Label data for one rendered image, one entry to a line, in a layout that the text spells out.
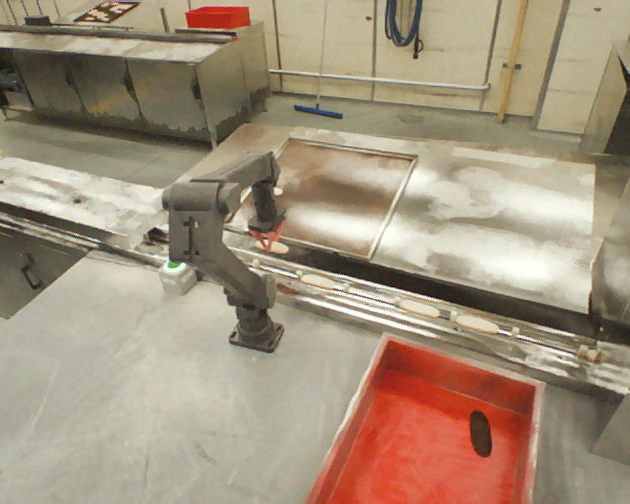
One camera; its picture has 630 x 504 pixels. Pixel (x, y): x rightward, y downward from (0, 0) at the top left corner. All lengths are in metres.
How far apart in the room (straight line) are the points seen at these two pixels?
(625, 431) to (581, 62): 3.64
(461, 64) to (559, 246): 3.52
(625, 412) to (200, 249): 0.75
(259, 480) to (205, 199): 0.53
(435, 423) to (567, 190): 0.85
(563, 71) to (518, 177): 2.87
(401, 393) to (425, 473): 0.17
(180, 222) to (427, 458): 0.62
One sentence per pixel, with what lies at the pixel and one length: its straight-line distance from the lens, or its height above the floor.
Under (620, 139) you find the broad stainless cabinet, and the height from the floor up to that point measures 0.71.
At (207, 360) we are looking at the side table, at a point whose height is 0.82.
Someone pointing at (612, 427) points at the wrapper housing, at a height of 0.91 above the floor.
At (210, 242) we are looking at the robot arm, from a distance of 0.69.
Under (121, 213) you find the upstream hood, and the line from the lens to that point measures 1.56.
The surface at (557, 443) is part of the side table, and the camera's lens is 1.04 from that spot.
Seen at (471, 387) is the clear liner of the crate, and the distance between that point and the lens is 1.01.
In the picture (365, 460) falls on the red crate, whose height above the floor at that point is 0.82.
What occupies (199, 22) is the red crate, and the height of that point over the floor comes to 0.92.
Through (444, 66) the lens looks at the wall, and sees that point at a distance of 4.74.
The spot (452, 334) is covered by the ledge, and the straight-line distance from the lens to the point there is 1.09.
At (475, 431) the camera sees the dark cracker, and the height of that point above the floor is 0.83.
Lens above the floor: 1.65
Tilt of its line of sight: 37 degrees down
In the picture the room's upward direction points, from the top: 4 degrees counter-clockwise
